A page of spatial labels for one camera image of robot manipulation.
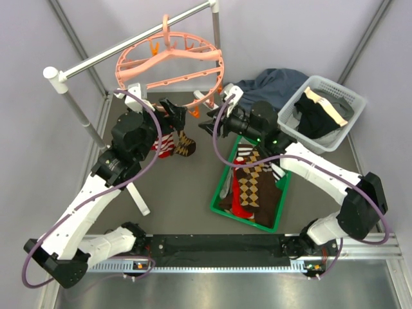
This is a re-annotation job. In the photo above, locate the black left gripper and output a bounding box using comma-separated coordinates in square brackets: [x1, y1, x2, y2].
[133, 97, 187, 161]

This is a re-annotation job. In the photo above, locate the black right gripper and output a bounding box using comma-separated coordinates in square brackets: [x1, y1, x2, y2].
[199, 103, 263, 143]

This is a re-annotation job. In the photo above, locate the brown argyle sock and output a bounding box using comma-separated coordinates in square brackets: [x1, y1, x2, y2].
[171, 130, 196, 157]
[236, 164, 276, 209]

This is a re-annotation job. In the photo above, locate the red white striped sock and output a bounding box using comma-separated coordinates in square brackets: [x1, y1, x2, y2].
[151, 133, 175, 158]

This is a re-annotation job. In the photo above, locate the pink round clip hanger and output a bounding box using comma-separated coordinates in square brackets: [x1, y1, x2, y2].
[115, 14, 225, 110]

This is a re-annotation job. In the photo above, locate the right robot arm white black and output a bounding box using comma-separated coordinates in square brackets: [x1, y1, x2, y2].
[199, 100, 388, 258]

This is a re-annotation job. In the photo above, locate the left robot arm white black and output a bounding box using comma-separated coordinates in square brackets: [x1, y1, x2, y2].
[24, 98, 187, 288]

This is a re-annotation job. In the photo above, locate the brown white striped sock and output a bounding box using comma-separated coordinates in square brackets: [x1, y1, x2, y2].
[236, 144, 254, 157]

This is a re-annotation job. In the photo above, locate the blue grey cloth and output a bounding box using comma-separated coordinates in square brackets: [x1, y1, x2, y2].
[234, 68, 309, 111]

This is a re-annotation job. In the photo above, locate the black cream garment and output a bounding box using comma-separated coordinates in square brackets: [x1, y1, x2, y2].
[293, 93, 341, 139]

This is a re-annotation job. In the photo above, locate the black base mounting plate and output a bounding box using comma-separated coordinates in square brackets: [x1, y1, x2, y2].
[147, 234, 290, 268]

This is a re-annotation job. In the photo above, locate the white and silver drying rack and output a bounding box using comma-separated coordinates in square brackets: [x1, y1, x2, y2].
[43, 1, 221, 216]

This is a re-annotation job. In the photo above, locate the grey garment in basket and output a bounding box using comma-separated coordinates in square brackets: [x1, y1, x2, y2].
[314, 89, 354, 121]

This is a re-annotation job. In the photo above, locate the white plastic laundry basket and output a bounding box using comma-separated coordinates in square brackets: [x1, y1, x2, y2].
[277, 75, 367, 155]

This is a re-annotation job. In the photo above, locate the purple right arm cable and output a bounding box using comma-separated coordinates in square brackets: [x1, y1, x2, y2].
[212, 95, 395, 281]

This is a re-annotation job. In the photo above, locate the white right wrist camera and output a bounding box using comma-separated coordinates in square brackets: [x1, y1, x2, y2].
[220, 83, 243, 118]

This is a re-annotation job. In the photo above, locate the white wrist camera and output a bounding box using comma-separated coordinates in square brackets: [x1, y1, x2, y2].
[220, 83, 243, 118]
[124, 82, 148, 113]

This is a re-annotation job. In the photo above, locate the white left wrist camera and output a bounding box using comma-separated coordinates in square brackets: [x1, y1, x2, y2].
[124, 82, 148, 113]

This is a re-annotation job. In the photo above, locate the grey slotted cable duct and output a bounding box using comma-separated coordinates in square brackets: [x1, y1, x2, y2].
[88, 259, 308, 274]

